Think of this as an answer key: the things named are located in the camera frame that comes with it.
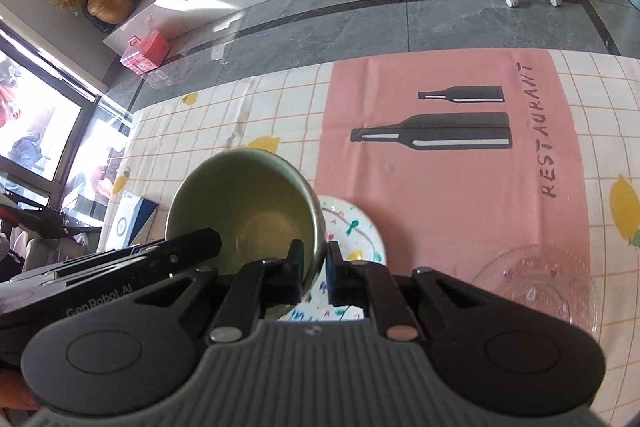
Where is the painted fruit plate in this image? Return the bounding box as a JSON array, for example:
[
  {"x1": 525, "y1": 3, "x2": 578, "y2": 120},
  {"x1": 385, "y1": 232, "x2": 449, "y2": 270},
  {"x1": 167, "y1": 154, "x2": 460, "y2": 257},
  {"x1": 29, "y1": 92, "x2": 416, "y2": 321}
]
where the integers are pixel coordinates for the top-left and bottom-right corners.
[{"x1": 280, "y1": 195, "x2": 387, "y2": 322}]

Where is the green ceramic bowl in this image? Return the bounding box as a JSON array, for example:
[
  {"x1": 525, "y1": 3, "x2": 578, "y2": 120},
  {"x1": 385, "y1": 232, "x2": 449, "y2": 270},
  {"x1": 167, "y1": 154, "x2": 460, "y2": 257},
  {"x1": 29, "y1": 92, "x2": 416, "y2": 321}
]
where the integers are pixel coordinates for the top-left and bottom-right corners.
[{"x1": 165, "y1": 147, "x2": 326, "y2": 295}]

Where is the clear glass plate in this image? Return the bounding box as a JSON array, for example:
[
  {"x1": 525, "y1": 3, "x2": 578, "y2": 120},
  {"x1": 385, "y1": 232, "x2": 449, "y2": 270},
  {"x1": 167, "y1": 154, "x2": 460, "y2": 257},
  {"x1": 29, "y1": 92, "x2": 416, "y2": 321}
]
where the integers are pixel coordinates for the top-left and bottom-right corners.
[{"x1": 472, "y1": 244, "x2": 600, "y2": 337}]

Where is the white blue box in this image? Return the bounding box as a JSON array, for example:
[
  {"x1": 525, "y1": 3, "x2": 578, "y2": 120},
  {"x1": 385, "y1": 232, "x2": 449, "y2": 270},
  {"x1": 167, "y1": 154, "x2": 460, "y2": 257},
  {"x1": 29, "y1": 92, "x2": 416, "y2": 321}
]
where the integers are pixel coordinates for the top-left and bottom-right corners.
[{"x1": 104, "y1": 192, "x2": 158, "y2": 251}]

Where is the pink restaurant placemat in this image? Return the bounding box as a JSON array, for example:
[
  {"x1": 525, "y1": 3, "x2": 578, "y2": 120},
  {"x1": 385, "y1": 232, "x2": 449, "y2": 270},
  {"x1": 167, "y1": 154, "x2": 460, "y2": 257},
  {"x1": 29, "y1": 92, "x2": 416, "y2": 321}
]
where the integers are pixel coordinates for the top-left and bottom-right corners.
[{"x1": 314, "y1": 49, "x2": 590, "y2": 281}]

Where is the lemon checked tablecloth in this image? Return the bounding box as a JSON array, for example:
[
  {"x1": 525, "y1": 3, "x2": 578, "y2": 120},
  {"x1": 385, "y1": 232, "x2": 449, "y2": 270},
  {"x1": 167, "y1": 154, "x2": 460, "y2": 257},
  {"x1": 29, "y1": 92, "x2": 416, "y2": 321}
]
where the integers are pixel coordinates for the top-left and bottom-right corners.
[{"x1": 106, "y1": 50, "x2": 639, "y2": 426}]

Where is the pink storage box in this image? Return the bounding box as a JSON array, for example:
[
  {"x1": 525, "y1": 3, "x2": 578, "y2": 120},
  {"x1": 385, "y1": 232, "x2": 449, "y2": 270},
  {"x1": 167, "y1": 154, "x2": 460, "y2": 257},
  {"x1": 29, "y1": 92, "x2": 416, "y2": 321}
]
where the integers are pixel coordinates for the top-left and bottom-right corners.
[{"x1": 120, "y1": 29, "x2": 170, "y2": 76}]

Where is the brown round vase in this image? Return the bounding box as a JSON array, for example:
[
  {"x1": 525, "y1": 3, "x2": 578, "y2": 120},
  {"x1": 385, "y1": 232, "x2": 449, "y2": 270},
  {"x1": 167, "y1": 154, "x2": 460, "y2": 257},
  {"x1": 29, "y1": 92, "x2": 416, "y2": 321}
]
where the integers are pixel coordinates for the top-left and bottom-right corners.
[{"x1": 87, "y1": 0, "x2": 134, "y2": 25}]

